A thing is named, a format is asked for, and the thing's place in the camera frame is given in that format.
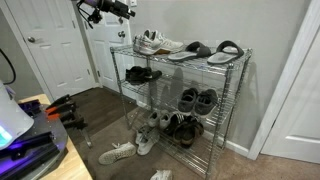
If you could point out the white wall switch plate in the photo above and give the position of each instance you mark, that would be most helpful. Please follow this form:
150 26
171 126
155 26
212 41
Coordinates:
133 3

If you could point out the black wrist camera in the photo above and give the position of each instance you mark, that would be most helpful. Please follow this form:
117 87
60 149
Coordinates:
95 16

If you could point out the white Nike sneaker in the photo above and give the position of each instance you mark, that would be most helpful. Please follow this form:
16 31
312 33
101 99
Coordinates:
161 175
116 154

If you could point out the dark brown shoe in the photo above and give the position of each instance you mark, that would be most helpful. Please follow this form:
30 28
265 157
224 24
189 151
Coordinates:
185 135
197 126

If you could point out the round grey base plate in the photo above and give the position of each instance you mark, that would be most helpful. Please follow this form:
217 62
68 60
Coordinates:
50 128

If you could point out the silver door knob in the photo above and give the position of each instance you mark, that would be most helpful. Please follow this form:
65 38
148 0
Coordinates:
31 39
121 34

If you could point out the short black metal block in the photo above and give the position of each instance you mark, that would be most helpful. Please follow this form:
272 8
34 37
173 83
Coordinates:
30 108

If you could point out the small white shoe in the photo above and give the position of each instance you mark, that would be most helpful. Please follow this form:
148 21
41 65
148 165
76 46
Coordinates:
153 119
165 120

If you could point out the black orange bar clamp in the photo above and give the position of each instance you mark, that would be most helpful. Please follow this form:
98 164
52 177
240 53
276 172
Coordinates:
61 110
76 124
60 100

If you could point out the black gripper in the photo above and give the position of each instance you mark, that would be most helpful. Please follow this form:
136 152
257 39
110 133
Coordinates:
115 7

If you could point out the black shoe white stripes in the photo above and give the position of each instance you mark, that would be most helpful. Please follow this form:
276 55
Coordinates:
173 125

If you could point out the white knit sneaker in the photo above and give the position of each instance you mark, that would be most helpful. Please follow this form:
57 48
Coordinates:
148 144
141 135

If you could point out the dark grey slip-on shoe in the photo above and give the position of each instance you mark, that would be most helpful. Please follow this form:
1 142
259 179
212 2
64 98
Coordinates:
187 101
205 103

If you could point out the black aluminium extrusion bar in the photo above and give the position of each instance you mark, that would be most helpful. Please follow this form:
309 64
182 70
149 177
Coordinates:
30 141
30 163

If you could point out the black sneaker white swoosh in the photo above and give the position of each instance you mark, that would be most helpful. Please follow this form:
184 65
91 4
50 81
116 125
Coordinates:
134 76
154 75

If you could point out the white panel door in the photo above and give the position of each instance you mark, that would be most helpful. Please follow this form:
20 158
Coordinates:
296 116
105 60
50 60

